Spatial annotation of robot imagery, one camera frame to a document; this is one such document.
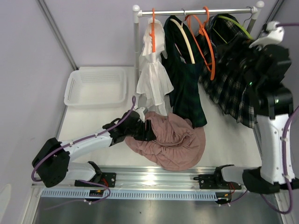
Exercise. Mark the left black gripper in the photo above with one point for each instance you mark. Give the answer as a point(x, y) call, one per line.
point(147, 135)

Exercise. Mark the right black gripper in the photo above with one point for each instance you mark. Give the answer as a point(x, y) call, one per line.
point(240, 47)

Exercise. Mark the navy white plaid skirt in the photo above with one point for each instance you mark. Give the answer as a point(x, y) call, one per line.
point(228, 91)

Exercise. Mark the pink garment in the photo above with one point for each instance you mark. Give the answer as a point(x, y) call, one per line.
point(179, 146)

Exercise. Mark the lime green hanger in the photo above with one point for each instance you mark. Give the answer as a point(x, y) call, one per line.
point(225, 27)

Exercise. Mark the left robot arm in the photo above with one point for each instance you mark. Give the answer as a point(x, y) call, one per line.
point(52, 163)

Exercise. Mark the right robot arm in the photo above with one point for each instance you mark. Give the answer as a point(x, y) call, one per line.
point(274, 113)

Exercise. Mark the empty orange hanger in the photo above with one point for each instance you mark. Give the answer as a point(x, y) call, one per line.
point(203, 42)

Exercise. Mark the dark green plaid skirt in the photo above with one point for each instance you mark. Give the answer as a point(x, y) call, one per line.
point(184, 76)

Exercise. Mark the cream hanger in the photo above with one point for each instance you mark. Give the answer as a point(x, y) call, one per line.
point(180, 27)

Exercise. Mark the orange hanger with dress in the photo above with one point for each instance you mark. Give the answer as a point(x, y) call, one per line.
point(152, 33)

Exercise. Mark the white ruffled dress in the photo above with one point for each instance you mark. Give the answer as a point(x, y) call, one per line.
point(154, 83)

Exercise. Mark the white plastic basket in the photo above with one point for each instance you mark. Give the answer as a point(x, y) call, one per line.
point(104, 87)

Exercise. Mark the white clothes rack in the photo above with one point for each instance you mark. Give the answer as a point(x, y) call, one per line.
point(138, 13)

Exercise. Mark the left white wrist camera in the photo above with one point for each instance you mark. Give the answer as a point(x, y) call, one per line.
point(141, 111)

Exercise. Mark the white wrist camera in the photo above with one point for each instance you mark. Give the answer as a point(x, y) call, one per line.
point(141, 111)
point(273, 34)

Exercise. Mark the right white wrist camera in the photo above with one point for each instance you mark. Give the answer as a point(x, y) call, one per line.
point(273, 34)

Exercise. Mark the slotted cable duct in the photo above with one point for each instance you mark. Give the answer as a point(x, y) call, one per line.
point(131, 194)

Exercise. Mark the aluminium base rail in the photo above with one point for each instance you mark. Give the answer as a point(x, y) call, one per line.
point(84, 175)

